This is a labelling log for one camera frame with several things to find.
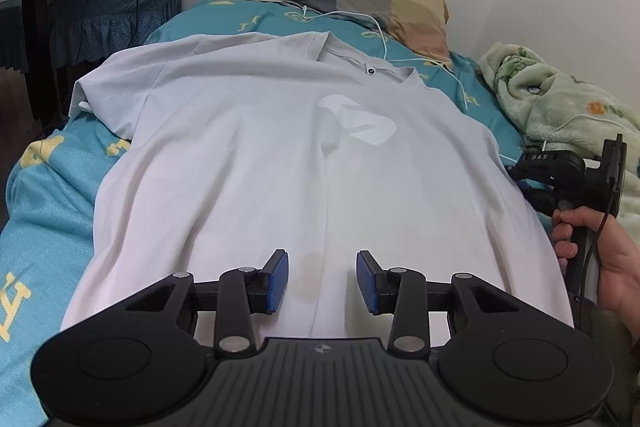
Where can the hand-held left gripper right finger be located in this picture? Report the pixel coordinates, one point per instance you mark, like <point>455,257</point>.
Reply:
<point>366,283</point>

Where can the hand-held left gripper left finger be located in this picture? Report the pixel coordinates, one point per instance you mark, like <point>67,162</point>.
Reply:
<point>277,283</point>

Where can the white t-shirt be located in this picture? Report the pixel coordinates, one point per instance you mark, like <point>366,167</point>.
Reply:
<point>250,157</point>

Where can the person's right hand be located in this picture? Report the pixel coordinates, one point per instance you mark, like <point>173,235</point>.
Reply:
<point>617,267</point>

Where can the green fleece blanket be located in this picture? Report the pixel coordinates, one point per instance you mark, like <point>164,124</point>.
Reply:
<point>550,97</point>

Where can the teal printed bed sheet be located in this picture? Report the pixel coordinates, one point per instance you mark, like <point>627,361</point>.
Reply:
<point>45,217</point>

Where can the black furniture post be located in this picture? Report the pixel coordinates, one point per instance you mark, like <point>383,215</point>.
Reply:
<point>37,32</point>

